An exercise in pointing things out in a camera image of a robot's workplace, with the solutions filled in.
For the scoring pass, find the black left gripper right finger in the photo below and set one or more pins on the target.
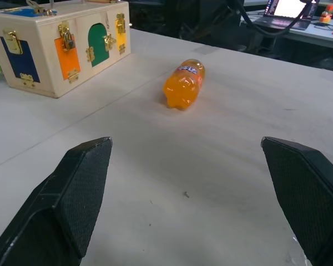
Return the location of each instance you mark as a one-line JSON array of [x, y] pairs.
[[308, 194]]

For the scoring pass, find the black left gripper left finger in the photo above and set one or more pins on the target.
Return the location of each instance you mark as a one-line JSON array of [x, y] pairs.
[[58, 205]]

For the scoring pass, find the wooden lock box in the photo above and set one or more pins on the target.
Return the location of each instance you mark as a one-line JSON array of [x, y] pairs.
[[58, 47]]

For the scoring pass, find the white background desk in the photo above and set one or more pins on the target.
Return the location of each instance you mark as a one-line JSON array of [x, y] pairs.
[[316, 31]]

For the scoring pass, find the orange soda bottle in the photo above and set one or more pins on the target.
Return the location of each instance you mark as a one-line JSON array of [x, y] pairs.
[[185, 84]]

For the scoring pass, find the orange toy figure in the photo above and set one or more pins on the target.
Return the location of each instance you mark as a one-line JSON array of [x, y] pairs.
[[326, 14]]

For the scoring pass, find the open laptop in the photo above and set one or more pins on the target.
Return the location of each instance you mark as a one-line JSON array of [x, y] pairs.
[[287, 14]]

